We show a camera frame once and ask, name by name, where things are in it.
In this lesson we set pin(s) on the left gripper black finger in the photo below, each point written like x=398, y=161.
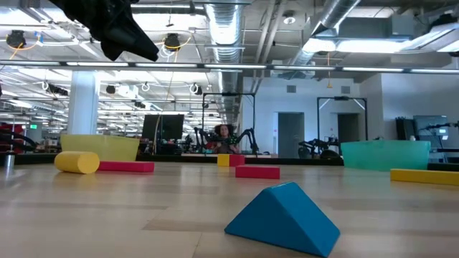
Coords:
x=138, y=43
x=111, y=46

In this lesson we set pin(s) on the long red block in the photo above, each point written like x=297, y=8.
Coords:
x=127, y=166

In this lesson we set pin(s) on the yellow cylinder block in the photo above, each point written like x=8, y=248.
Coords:
x=75, y=162

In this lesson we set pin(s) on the yellow cube block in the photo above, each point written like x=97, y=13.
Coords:
x=223, y=160

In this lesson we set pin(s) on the red cube block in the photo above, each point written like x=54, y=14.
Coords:
x=237, y=160

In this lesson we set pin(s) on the short red block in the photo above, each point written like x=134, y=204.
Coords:
x=257, y=172

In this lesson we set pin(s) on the blue triangular prism block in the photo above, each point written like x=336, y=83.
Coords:
x=283, y=218

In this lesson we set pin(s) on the long yellow block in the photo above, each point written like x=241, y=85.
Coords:
x=426, y=176

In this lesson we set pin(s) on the black background robot arm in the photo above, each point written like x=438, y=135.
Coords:
x=250, y=138
x=201, y=138
x=16, y=138
x=317, y=147

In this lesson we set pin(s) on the white pillar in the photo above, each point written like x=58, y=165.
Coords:
x=83, y=104

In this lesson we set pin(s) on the black monitor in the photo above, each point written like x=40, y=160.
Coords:
x=168, y=127

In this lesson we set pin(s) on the overhead light bar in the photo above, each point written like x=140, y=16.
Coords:
x=233, y=66

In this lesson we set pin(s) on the yellow plastic bin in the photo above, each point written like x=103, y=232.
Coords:
x=111, y=147

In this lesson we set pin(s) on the person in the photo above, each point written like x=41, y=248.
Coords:
x=225, y=133

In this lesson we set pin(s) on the metal bottle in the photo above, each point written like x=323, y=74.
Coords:
x=9, y=161

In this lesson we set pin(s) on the grey door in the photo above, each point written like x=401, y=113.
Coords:
x=291, y=134
x=348, y=127

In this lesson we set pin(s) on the teal plastic bin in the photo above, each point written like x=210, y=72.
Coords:
x=385, y=155

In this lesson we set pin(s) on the grey background monitor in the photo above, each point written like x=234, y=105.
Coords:
x=428, y=123

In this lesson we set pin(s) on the silver ventilation duct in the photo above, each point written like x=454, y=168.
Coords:
x=225, y=28
x=330, y=18

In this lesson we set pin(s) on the black background rig frame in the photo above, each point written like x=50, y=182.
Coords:
x=229, y=94
x=341, y=98

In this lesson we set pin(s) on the black table frame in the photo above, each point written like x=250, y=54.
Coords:
x=179, y=157

